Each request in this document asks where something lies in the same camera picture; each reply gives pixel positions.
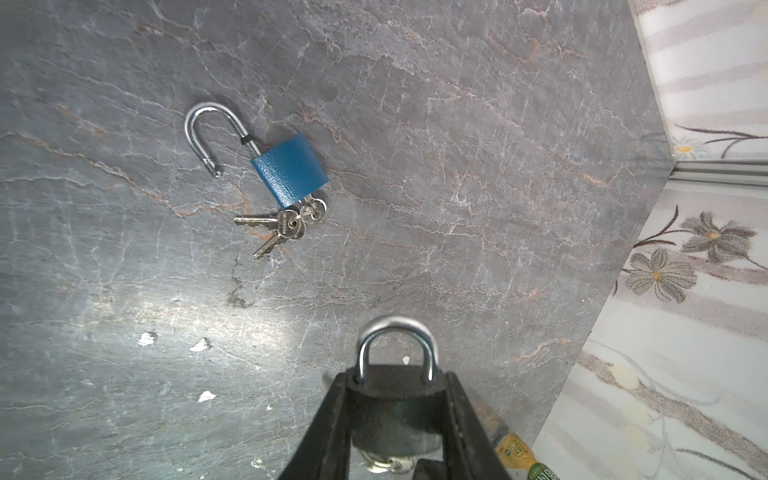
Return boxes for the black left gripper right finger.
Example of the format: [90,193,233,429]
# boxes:
[443,372,509,479]

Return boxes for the round tin can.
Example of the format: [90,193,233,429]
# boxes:
[493,432,560,480]

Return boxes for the silver key bunch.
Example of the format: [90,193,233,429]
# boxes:
[233,195,327,260]

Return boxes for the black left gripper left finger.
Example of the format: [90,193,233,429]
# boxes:
[279,372,351,480]

